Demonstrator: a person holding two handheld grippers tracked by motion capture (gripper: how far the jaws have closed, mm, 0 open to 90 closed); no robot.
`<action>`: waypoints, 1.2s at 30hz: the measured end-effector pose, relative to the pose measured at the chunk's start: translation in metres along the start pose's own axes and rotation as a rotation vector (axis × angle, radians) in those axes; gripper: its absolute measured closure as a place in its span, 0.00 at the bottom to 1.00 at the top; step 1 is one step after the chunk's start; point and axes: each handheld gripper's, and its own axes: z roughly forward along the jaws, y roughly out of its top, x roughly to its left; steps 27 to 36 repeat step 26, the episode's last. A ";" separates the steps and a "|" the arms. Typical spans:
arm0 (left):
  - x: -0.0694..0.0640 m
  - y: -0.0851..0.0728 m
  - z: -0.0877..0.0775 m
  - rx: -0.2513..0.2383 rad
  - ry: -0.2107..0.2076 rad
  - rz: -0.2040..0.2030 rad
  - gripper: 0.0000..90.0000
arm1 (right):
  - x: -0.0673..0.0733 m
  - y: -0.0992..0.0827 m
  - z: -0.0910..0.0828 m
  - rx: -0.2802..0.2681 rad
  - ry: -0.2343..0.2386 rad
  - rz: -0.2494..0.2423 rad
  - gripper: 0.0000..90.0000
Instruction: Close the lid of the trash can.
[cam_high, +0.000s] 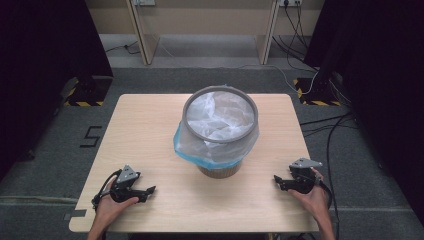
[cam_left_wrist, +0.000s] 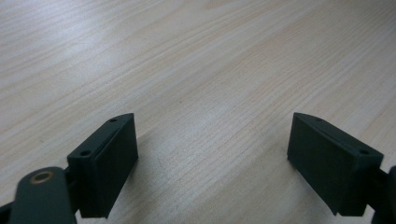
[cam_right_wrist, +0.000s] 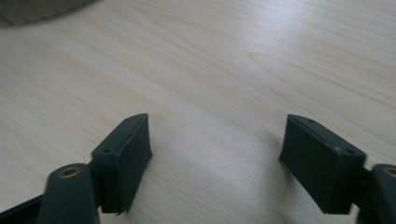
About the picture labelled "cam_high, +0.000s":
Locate ribbed translucent brown trash bin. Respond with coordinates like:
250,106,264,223
196,161,243,180

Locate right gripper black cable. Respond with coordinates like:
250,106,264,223
318,181,341,240

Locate grey tape strip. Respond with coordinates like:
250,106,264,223
63,208,88,222

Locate grey plastic ring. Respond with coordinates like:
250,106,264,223
181,85,259,144

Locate light wooden desk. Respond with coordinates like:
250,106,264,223
84,0,326,66

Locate person's left hand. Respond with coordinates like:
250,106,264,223
96,177,140,226

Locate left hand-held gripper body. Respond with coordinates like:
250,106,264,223
110,164,141,204

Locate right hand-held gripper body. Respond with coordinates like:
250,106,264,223
287,157,324,195

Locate black cables from socket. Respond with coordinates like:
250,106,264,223
271,4,318,72

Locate white floor cable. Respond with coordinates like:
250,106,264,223
238,63,320,96

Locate person's right hand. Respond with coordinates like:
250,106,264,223
288,168,330,221

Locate black curtain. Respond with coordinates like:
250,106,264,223
303,0,424,228
0,0,114,181

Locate thin black floor cable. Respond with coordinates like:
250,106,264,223
105,40,142,56

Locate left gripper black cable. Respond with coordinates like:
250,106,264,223
91,169,123,212

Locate white power socket with plugs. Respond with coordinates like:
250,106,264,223
278,0,304,8

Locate black floor cables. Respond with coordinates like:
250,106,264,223
299,111,360,138

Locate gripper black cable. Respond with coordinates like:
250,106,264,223
91,169,123,212
318,181,341,240

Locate white trash bag blue rim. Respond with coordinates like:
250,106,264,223
172,89,260,170

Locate hazard-striped stand base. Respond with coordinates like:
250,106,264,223
292,77,343,107
62,75,114,108

